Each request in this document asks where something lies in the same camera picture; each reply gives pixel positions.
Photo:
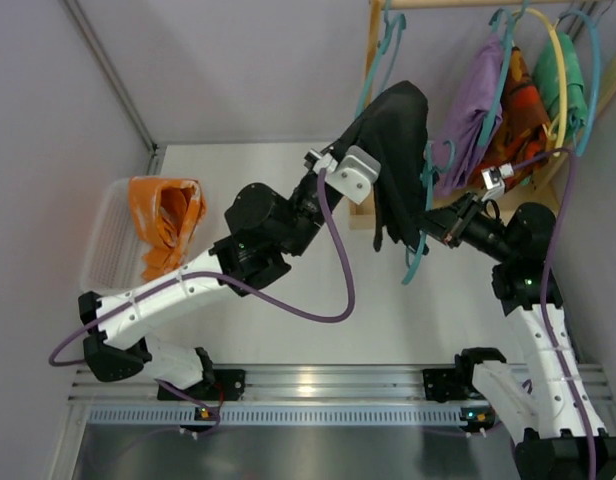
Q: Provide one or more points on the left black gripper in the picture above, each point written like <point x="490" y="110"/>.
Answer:
<point x="314" y="185"/>

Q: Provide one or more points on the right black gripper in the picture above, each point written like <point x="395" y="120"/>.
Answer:
<point x="458" y="220"/>

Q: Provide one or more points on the black trousers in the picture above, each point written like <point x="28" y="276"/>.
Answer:
<point x="392" y="129"/>

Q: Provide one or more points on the orange white trousers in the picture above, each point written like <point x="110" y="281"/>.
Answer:
<point x="165" y="213"/>

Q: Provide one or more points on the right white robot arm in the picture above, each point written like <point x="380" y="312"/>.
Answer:
<point x="555" y="430"/>

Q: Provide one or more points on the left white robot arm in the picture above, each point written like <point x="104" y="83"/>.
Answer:
<point x="264" y="227"/>

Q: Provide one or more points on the purple trousers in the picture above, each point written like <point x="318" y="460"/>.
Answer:
<point x="456" y="146"/>

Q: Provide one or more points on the orange red patterned trousers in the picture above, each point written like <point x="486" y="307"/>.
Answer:
<point x="522" y="133"/>

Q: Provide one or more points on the yellow hanger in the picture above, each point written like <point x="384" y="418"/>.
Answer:
<point x="556" y="132"/>

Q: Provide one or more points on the blue hanger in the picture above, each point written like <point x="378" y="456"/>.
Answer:
<point x="595" y="77"/>

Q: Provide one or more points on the wooden clothes rack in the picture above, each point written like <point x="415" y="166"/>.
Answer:
<point x="361" y="217"/>

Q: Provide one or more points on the white plastic basket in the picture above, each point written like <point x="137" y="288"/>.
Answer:
<point x="114" y="255"/>

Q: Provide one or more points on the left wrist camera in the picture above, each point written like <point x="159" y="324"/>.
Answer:
<point x="353" y="176"/>

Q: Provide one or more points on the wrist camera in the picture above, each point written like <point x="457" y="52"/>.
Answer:
<point x="494" y="181"/>
<point x="353" y="176"/>

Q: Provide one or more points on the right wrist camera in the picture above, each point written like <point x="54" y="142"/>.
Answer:
<point x="494" y="181"/>

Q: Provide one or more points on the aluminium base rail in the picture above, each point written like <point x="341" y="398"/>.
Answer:
<point x="279" y="383"/>

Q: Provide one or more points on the grey slotted cable duct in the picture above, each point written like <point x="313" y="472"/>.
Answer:
<point x="259" y="415"/>

